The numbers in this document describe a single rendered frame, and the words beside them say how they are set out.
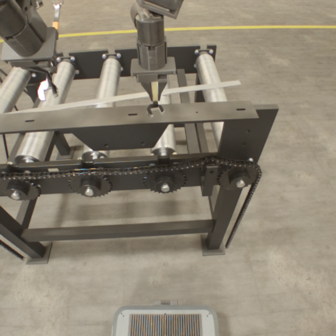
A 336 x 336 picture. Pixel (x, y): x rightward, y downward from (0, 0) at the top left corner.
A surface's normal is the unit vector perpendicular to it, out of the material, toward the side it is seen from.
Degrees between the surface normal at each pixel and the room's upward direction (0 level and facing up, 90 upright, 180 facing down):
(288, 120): 0
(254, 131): 90
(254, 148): 90
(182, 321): 0
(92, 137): 90
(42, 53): 30
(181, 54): 90
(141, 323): 0
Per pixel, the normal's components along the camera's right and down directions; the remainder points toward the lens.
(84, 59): 0.05, 0.78
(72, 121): -0.02, -0.62
